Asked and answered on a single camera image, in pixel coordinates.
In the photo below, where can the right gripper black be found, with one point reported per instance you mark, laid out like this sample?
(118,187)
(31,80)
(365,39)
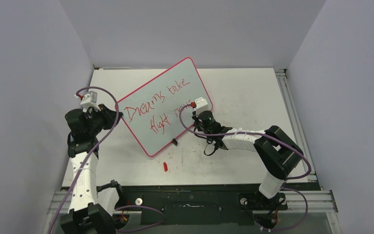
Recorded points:
(195,117)

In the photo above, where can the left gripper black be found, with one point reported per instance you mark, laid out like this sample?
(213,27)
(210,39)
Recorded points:
(109,115)

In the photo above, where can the pink framed whiteboard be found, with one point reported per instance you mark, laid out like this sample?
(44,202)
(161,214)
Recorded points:
(158,111)

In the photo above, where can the red marker cap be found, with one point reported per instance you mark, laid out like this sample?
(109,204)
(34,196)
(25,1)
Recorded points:
(165,166)

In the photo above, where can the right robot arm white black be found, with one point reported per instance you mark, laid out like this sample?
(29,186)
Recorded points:
(278,152)

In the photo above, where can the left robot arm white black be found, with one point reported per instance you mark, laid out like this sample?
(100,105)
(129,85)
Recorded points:
(91,207)

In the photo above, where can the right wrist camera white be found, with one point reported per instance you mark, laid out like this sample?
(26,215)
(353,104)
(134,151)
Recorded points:
(200,105)

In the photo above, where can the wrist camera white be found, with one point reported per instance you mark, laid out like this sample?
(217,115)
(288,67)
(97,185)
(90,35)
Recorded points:
(88,101)
(200,105)

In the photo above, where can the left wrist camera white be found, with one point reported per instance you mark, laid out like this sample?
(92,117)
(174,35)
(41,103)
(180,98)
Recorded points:
(88,101)

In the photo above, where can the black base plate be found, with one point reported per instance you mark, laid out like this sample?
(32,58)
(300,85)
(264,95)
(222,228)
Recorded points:
(200,204)

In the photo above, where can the aluminium side rail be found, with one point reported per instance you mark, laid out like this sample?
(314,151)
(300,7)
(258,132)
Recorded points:
(295,120)

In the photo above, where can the aluminium front rail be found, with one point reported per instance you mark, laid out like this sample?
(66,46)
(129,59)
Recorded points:
(318,201)

